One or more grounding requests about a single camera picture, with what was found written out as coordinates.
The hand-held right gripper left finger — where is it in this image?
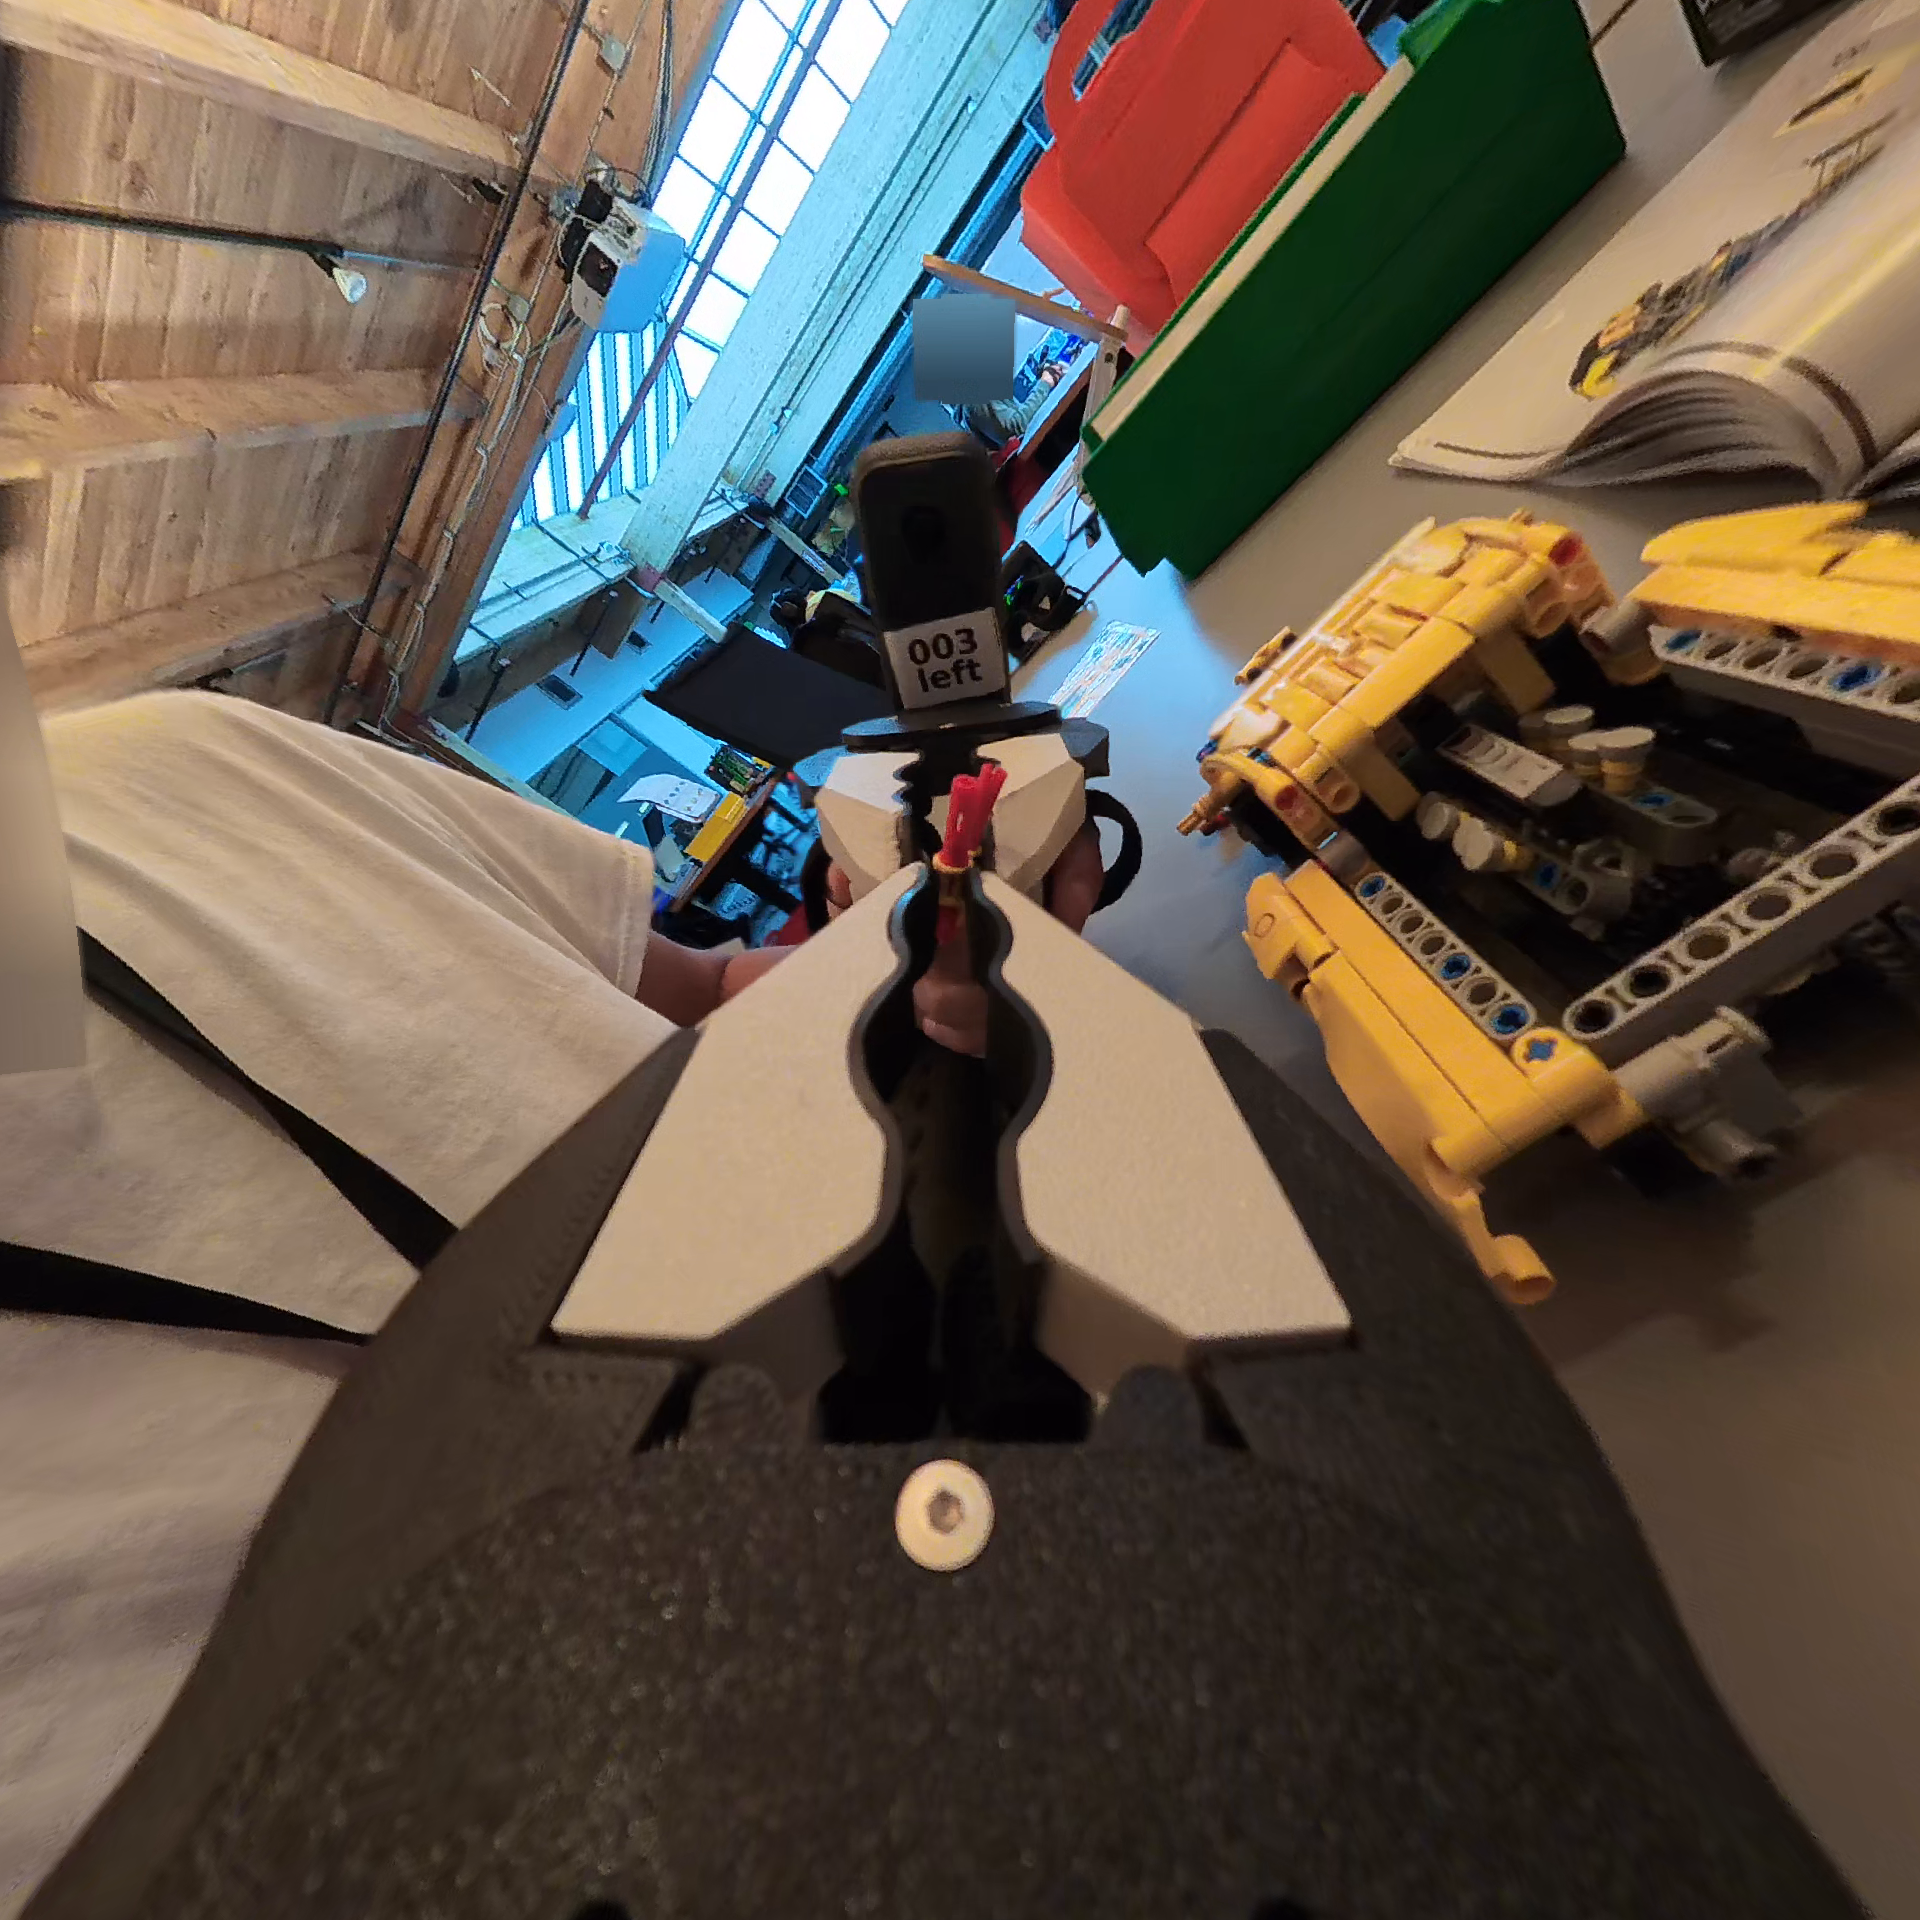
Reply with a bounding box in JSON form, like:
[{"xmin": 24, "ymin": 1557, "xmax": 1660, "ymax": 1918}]
[{"xmin": 552, "ymin": 861, "xmax": 941, "ymax": 1444}]

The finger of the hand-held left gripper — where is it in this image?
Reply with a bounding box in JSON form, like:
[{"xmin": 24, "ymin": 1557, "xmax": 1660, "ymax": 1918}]
[
  {"xmin": 974, "ymin": 741, "xmax": 1084, "ymax": 890},
  {"xmin": 812, "ymin": 745, "xmax": 925, "ymax": 904}
]

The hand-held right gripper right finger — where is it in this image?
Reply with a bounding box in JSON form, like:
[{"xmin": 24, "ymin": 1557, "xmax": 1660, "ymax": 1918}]
[{"xmin": 971, "ymin": 874, "xmax": 1359, "ymax": 1442}]

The yellow brick toy car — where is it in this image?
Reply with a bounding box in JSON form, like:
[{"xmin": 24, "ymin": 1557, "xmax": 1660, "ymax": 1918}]
[{"xmin": 1183, "ymin": 503, "xmax": 1920, "ymax": 1308}]

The person's left hand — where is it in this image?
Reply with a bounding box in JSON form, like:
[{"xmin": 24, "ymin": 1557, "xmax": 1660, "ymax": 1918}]
[{"xmin": 821, "ymin": 830, "xmax": 1108, "ymax": 1061}]

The black device with display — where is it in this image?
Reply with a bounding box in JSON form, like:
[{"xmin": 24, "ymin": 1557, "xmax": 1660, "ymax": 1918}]
[{"xmin": 997, "ymin": 540, "xmax": 1090, "ymax": 662}]

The white ceiling device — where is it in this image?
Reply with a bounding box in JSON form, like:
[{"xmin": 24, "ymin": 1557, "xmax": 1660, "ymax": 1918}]
[{"xmin": 560, "ymin": 181, "xmax": 687, "ymax": 337}]

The skylight window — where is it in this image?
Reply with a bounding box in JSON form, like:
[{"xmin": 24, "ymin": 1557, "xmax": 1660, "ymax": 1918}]
[{"xmin": 517, "ymin": 0, "xmax": 905, "ymax": 532}]

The orange container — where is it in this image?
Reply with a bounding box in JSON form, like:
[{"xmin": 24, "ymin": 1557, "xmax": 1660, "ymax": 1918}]
[{"xmin": 1021, "ymin": 0, "xmax": 1389, "ymax": 342}]

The green plastic bin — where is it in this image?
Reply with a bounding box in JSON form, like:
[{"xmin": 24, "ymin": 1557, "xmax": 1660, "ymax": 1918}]
[{"xmin": 1080, "ymin": 0, "xmax": 1631, "ymax": 582}]

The open instruction booklet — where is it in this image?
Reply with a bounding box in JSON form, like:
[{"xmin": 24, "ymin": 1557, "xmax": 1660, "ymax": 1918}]
[{"xmin": 1392, "ymin": 0, "xmax": 1920, "ymax": 506}]

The toy car set box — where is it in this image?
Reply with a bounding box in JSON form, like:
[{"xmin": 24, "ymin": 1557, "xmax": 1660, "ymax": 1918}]
[{"xmin": 1680, "ymin": 0, "xmax": 1850, "ymax": 65}]

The black shoulder strap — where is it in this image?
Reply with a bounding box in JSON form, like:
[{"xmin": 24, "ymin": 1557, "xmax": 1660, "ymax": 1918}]
[{"xmin": 0, "ymin": 932, "xmax": 461, "ymax": 1345}]

